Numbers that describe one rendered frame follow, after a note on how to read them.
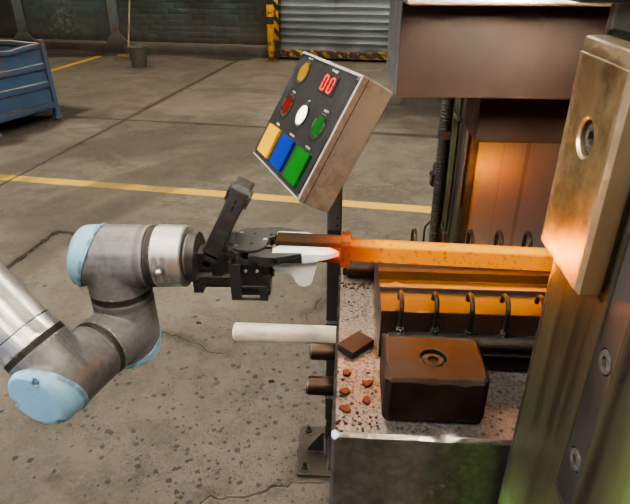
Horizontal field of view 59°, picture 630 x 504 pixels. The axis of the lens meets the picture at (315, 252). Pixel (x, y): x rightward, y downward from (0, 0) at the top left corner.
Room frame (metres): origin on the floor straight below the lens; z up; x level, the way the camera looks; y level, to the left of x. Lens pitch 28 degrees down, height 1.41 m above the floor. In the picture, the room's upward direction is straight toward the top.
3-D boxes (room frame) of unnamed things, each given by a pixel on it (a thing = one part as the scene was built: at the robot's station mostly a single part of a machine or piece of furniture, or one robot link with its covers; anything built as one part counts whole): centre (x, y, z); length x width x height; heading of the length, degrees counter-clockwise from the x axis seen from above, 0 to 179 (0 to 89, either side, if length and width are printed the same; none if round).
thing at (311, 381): (0.61, -0.01, 0.87); 0.04 x 0.03 x 0.03; 86
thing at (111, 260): (0.71, 0.29, 1.02); 0.12 x 0.09 x 0.10; 86
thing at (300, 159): (1.14, 0.04, 1.01); 0.07 x 0.05 x 0.07; 21
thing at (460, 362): (0.53, -0.14, 0.95); 0.12 x 0.08 x 0.06; 86
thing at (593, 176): (0.39, -0.20, 1.27); 0.09 x 0.02 x 0.17; 176
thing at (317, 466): (1.28, -0.05, 0.05); 0.22 x 0.22 x 0.09; 86
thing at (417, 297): (0.70, -0.30, 0.96); 0.42 x 0.20 x 0.09; 86
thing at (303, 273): (0.68, 0.01, 1.02); 0.09 x 0.03 x 0.06; 83
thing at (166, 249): (0.71, 0.20, 1.02); 0.10 x 0.05 x 0.09; 176
